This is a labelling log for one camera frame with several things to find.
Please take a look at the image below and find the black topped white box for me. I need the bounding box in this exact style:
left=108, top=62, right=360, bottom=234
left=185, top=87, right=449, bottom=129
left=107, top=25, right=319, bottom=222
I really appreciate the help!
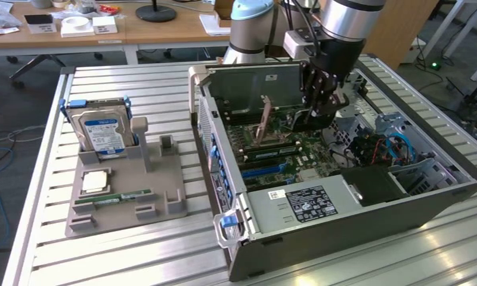
left=24, top=14, right=57, bottom=34

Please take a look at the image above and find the open grey PC case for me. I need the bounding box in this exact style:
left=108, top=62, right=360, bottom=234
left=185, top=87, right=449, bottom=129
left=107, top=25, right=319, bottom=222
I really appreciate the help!
left=188, top=58, right=477, bottom=282

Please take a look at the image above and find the black wire bundle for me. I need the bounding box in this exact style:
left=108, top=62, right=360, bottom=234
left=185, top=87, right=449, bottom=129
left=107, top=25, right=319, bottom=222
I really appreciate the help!
left=348, top=135, right=377, bottom=166

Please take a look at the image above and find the silver CPU chip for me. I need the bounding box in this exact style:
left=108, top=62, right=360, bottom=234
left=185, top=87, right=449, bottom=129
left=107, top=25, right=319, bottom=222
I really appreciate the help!
left=81, top=172, right=108, bottom=194

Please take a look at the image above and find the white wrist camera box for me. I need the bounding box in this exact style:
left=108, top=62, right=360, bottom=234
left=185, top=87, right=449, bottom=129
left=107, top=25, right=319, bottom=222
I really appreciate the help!
left=283, top=28, right=317, bottom=57

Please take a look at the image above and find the grey floor cable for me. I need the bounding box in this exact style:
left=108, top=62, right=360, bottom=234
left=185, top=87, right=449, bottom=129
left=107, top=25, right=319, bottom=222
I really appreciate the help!
left=0, top=125, right=47, bottom=144

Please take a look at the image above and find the CPU socket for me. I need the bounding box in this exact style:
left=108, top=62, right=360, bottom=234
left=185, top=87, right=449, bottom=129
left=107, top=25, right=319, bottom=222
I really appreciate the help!
left=251, top=122, right=281, bottom=144

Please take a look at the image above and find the small white box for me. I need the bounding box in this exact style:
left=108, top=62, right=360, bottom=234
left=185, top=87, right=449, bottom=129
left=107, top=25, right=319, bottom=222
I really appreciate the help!
left=92, top=15, right=117, bottom=35

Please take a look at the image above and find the low grey disk bay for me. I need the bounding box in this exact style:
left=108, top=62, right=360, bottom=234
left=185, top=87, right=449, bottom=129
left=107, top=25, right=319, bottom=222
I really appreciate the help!
left=388, top=157, right=460, bottom=196

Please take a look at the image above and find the black round lamp base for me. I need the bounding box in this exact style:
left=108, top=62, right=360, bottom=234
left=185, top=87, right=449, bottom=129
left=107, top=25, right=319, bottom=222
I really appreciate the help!
left=135, top=0, right=179, bottom=23

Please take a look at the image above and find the tall perforated disk bay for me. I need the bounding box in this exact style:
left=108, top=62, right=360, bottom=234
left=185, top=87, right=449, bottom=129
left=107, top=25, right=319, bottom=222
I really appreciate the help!
left=321, top=67, right=383, bottom=144

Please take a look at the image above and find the wooden office desk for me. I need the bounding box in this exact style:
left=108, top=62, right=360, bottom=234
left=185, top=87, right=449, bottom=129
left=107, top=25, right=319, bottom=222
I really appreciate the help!
left=125, top=0, right=343, bottom=65
left=0, top=1, right=128, bottom=65

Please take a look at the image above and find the hard disk with blue label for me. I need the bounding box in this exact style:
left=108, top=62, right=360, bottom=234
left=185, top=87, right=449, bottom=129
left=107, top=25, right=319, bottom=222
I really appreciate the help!
left=67, top=102, right=129, bottom=157

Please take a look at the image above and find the white tape roll holder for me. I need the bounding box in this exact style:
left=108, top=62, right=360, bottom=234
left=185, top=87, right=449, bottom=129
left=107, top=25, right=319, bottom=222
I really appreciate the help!
left=60, top=16, right=96, bottom=39

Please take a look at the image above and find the black chair base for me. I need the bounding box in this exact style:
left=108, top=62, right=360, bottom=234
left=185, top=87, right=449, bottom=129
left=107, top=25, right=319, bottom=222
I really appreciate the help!
left=7, top=53, right=104, bottom=87

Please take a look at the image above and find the stack of white papers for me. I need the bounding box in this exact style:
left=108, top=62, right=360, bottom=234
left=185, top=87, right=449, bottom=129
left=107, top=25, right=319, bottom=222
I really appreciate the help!
left=199, top=13, right=233, bottom=36

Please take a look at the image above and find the green motherboard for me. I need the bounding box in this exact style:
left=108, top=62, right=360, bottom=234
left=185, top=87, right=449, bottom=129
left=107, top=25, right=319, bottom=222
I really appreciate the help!
left=221, top=105, right=347, bottom=191

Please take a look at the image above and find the grey plastic parts rack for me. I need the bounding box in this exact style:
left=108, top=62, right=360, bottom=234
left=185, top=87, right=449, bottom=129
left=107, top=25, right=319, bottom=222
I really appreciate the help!
left=64, top=117, right=191, bottom=238

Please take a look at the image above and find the grey power supply unit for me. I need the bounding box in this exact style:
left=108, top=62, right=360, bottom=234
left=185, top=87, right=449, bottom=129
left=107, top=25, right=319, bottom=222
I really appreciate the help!
left=245, top=174, right=361, bottom=235

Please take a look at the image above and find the red wire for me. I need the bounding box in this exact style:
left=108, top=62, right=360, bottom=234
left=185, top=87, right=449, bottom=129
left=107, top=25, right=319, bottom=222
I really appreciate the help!
left=372, top=138, right=385, bottom=164

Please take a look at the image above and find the blue wire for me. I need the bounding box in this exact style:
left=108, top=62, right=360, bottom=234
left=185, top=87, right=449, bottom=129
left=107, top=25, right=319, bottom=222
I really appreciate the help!
left=384, top=133, right=419, bottom=166

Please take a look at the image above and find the blue expansion slot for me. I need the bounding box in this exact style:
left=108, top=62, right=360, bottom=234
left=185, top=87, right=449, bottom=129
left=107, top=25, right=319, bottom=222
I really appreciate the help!
left=240, top=164, right=285, bottom=179

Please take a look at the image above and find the clear plastic bag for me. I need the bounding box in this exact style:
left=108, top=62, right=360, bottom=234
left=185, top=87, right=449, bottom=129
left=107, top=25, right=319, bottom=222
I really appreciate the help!
left=0, top=1, right=23, bottom=27

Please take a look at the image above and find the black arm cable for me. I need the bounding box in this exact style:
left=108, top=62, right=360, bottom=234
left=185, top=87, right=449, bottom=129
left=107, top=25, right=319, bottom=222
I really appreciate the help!
left=284, top=0, right=323, bottom=56

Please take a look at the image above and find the white box with red button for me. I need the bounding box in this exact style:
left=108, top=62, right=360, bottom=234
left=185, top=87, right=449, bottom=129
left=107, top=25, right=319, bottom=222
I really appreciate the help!
left=400, top=37, right=427, bottom=65

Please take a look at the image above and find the brown cardboard box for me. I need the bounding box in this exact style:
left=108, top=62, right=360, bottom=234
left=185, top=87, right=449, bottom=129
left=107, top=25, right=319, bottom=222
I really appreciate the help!
left=215, top=0, right=236, bottom=20

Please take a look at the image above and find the green RAM stick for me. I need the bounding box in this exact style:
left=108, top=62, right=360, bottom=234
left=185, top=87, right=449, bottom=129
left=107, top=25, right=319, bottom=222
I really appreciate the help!
left=73, top=190, right=152, bottom=206

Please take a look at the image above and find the blue disk caddy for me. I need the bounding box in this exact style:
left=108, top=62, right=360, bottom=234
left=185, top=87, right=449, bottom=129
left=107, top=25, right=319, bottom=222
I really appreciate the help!
left=59, top=95, right=135, bottom=147

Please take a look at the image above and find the white table frame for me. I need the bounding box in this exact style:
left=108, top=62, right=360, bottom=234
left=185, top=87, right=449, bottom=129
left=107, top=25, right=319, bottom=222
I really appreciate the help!
left=417, top=0, right=477, bottom=81

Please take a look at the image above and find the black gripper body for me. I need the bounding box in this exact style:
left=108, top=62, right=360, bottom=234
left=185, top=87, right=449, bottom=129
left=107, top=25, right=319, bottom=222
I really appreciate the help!
left=309, top=38, right=367, bottom=83

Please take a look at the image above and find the black graphics card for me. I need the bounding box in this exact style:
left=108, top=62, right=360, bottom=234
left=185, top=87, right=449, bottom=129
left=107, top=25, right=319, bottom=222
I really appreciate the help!
left=253, top=94, right=337, bottom=147

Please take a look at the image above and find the silver chipset heatsink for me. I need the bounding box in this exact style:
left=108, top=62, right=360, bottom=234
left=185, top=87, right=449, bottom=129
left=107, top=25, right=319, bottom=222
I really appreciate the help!
left=297, top=169, right=323, bottom=182

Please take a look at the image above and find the black equipment stand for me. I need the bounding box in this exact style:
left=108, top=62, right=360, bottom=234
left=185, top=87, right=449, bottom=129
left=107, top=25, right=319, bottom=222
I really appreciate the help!
left=447, top=53, right=477, bottom=132

